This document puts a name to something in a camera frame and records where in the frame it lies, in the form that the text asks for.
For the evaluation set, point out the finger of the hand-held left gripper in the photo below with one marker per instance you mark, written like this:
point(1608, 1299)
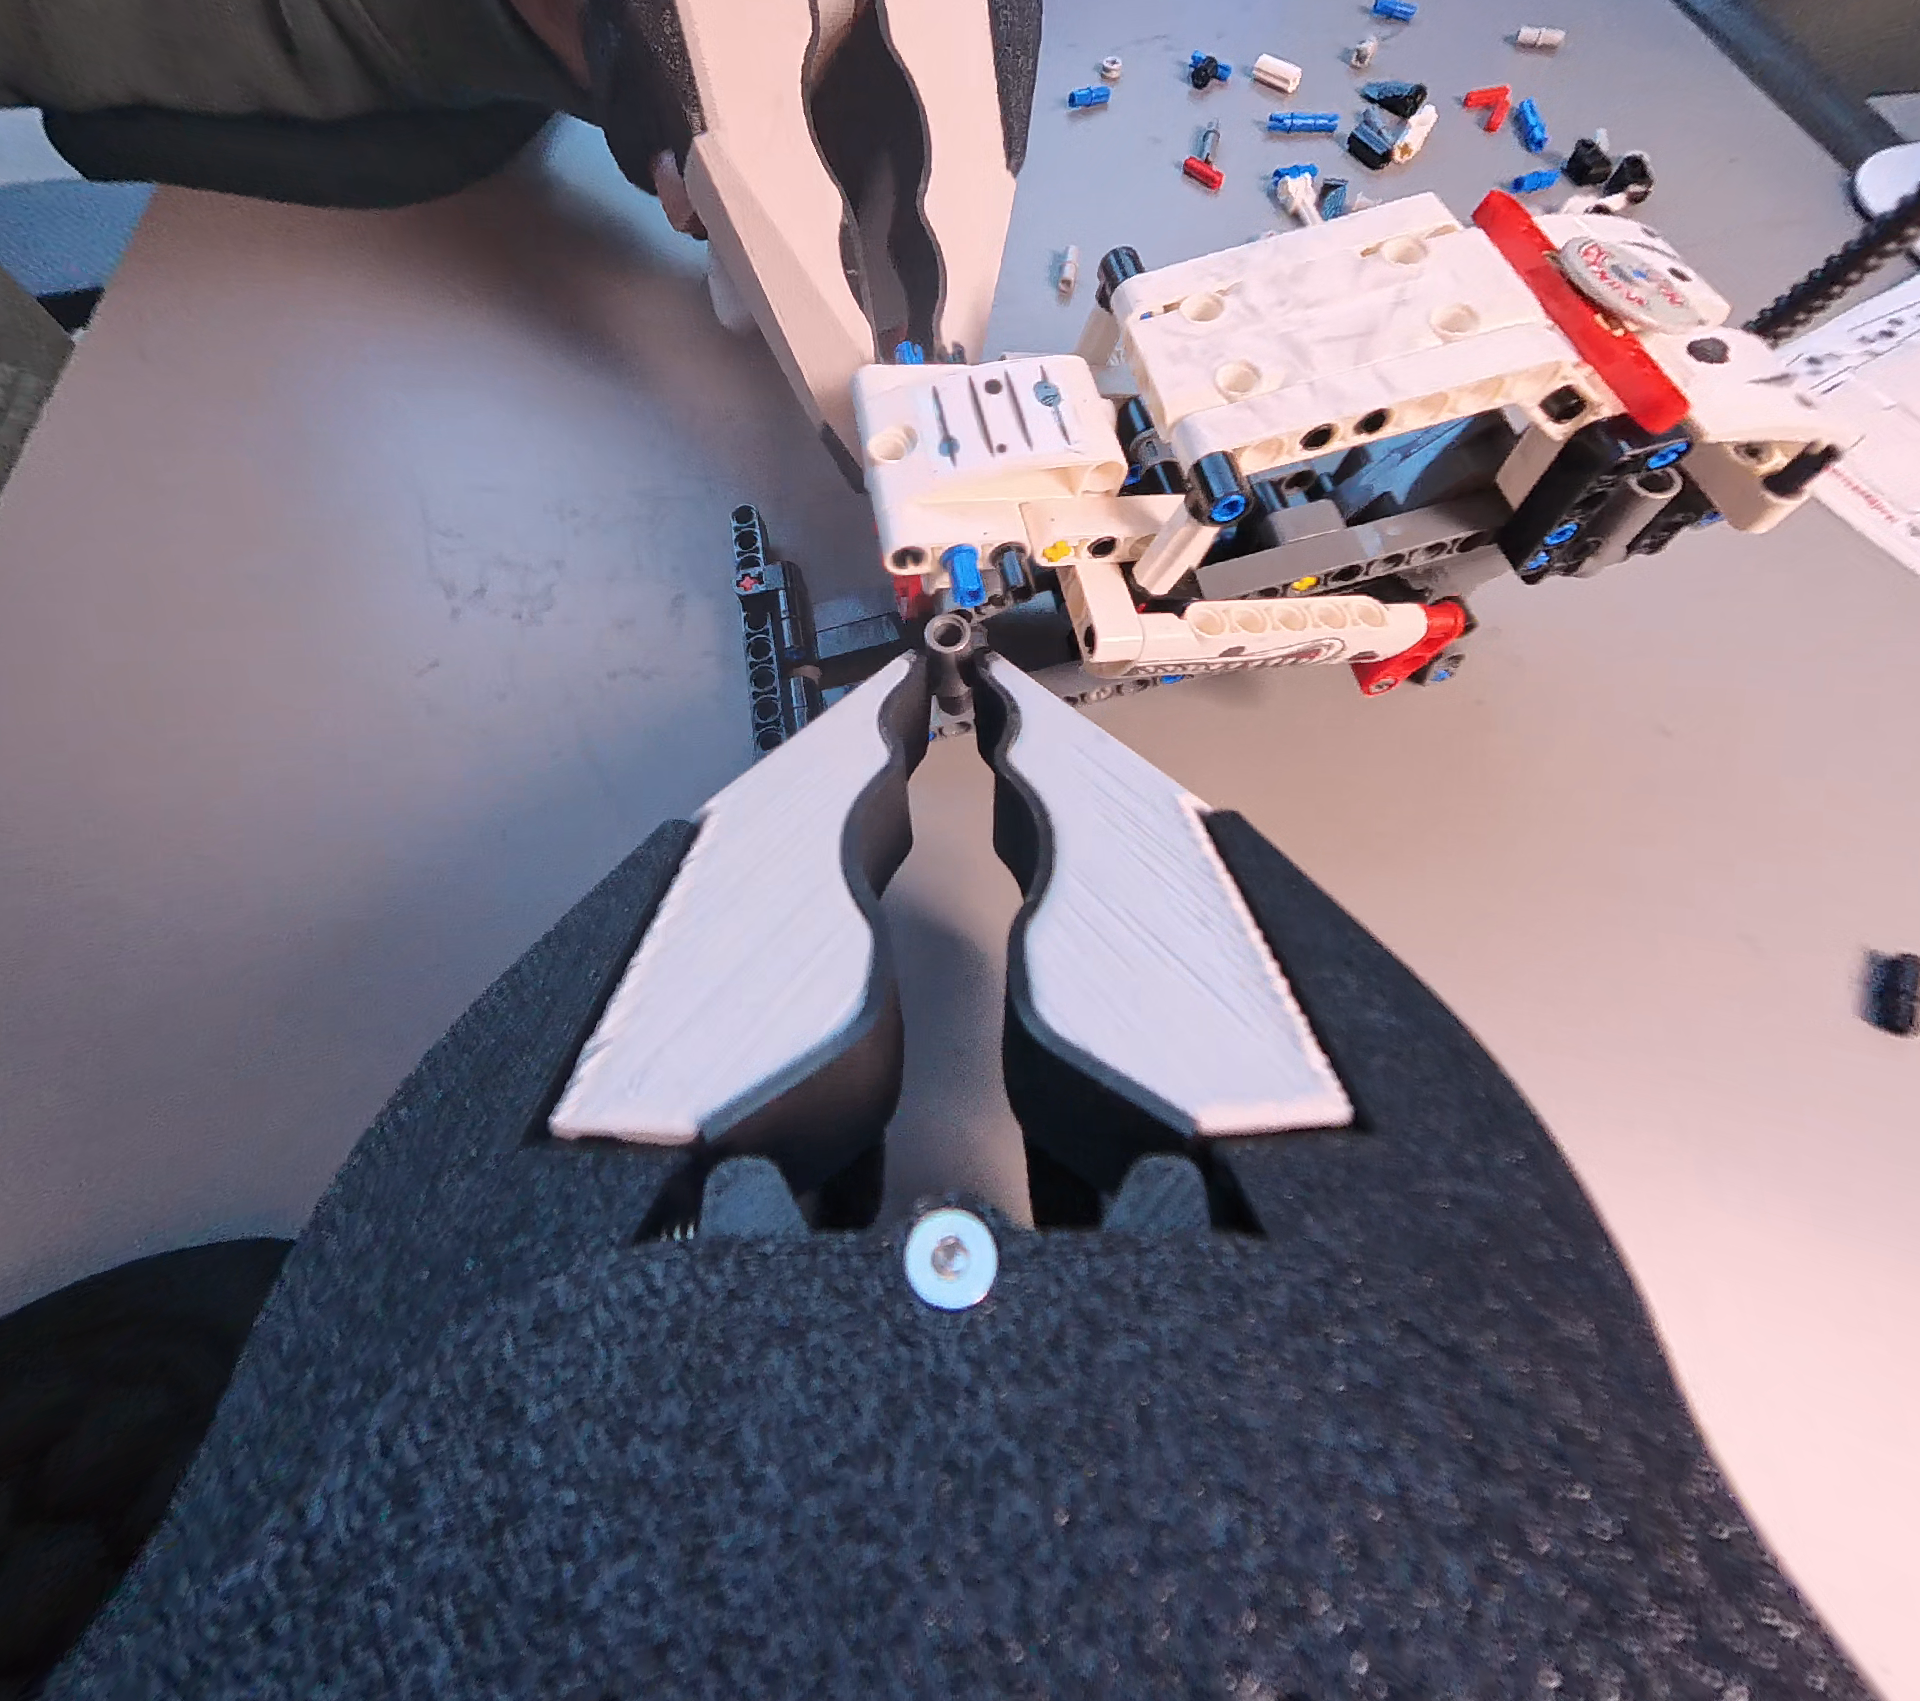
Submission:
point(751, 127)
point(961, 111)

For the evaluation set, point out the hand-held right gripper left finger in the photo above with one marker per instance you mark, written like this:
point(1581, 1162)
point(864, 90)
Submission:
point(735, 981)

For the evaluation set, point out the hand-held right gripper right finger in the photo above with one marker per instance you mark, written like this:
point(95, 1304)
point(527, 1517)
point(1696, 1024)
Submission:
point(1170, 981)

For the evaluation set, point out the white toy brick truck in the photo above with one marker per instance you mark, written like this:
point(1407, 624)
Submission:
point(1305, 307)

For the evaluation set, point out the grey tube brick piece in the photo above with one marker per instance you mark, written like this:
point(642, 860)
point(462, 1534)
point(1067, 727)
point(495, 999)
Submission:
point(951, 643)

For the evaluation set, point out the grey desk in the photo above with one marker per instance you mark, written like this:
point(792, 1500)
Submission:
point(374, 681)

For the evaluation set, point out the black desk mat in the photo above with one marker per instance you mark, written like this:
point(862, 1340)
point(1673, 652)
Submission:
point(1724, 7)

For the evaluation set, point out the light grey pin piece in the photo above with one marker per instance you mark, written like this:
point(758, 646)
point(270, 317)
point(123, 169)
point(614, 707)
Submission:
point(1067, 269)

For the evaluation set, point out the scattered loose brick pieces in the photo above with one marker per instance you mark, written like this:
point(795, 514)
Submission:
point(1395, 99)

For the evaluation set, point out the small black pin piece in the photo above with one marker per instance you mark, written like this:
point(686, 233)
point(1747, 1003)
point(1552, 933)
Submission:
point(1892, 993)

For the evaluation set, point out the person's green sweatshirt torso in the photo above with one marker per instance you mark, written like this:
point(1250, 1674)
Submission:
point(23, 380)

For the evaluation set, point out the white sticker sheet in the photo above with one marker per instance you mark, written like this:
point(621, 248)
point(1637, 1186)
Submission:
point(1874, 410)

